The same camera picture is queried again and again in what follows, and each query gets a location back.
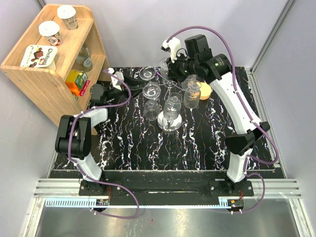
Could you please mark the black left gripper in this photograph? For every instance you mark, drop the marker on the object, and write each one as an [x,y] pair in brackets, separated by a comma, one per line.
[133,82]

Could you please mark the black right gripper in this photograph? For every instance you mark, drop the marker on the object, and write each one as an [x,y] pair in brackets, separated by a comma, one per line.
[172,69]

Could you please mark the red packaged item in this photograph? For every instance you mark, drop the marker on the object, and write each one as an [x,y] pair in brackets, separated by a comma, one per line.
[85,86]

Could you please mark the orange juice carton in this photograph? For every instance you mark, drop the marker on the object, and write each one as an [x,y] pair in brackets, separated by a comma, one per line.
[76,81]

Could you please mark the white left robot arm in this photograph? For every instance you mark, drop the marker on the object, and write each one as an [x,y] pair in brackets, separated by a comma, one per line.
[74,137]

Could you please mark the clear smooth wine glass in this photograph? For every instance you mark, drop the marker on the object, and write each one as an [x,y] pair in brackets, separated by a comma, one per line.
[163,63]

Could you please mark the frosted short goblet front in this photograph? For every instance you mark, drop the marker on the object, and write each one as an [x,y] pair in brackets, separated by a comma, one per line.
[192,94]

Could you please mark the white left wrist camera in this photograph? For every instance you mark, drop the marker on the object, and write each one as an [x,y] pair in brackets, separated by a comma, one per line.
[115,83]

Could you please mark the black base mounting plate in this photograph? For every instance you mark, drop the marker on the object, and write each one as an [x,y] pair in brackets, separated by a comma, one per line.
[167,188]

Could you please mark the clear patterned short goblet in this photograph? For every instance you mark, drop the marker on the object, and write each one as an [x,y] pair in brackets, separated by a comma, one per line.
[172,106]

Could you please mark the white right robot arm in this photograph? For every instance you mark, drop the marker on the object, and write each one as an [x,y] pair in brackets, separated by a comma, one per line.
[217,72]

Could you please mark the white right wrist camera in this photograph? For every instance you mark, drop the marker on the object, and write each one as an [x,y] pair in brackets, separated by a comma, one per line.
[171,46]

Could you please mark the chrome wine glass rack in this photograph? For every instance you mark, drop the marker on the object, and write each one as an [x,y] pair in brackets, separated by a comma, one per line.
[168,126]

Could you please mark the ribbed glass goblet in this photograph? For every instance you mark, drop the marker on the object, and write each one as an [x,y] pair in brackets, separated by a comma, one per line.
[152,108]

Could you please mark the wooden shelf unit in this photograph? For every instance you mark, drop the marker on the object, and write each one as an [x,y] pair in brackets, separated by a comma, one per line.
[47,88]

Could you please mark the Chobani yogurt cup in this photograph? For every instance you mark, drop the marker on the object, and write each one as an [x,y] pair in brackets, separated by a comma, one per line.
[39,56]

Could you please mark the clear cup white lid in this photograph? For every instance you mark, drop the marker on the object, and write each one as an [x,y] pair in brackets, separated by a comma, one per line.
[67,14]

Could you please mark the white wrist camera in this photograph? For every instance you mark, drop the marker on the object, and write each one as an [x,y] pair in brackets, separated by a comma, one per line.
[171,46]
[115,83]

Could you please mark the glass bottle on shelf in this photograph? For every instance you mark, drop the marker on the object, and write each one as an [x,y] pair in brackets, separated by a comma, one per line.
[83,59]

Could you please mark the white lidded yogurt cup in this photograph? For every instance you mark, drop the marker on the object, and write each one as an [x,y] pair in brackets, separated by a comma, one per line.
[51,31]

